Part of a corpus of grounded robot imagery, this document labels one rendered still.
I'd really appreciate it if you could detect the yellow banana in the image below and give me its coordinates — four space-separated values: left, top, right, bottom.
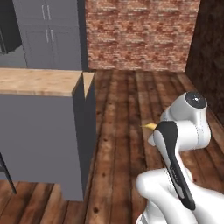
141 122 158 131

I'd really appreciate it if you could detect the grey kitchen island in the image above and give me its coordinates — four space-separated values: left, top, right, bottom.
0 67 97 202

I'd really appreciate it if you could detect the tall grey cupboard run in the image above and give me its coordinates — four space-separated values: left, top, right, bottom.
12 0 89 72

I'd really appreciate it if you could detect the black stool leg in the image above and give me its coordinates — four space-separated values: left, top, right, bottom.
0 151 18 195

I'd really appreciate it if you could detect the black appliance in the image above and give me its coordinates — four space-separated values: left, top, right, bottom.
0 0 23 55

